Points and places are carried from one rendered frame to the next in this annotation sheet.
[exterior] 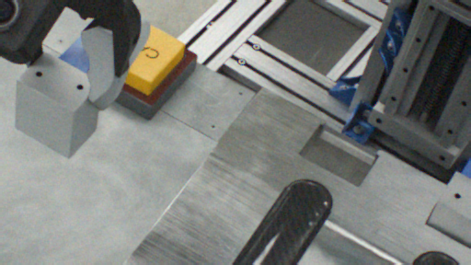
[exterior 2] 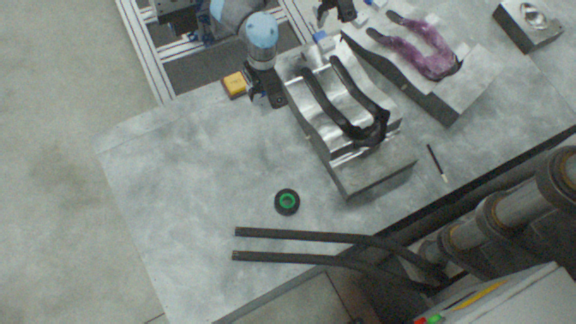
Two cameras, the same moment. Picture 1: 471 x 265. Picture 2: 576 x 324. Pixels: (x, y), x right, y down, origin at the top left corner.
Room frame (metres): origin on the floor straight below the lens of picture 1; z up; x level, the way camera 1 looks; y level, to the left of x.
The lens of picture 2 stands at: (0.10, 0.64, 2.26)
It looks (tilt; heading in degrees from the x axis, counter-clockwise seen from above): 68 degrees down; 301
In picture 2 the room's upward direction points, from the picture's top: 8 degrees clockwise
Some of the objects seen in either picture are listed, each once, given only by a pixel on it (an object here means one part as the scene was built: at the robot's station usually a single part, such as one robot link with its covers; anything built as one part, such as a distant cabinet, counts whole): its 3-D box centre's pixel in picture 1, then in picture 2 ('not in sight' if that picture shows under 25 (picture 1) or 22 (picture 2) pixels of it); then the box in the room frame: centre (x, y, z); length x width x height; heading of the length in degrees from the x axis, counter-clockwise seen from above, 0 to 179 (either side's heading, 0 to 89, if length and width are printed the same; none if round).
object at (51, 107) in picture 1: (94, 68); (258, 93); (0.58, 0.07, 0.93); 0.13 x 0.05 x 0.05; 157
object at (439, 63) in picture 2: not in sight; (421, 45); (0.29, -0.44, 0.90); 0.26 x 0.18 x 0.08; 174
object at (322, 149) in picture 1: (335, 167); (297, 62); (0.58, -0.13, 0.87); 0.05 x 0.05 x 0.04; 67
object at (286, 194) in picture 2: not in sight; (286, 202); (0.31, 0.25, 0.82); 0.08 x 0.08 x 0.04
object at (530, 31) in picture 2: not in sight; (528, 21); (0.05, -0.84, 0.84); 0.20 x 0.15 x 0.07; 157
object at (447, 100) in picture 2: not in sight; (419, 51); (0.29, -0.45, 0.86); 0.50 x 0.26 x 0.11; 174
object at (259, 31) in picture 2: not in sight; (261, 36); (0.56, 0.07, 1.25); 0.09 x 0.08 x 0.11; 176
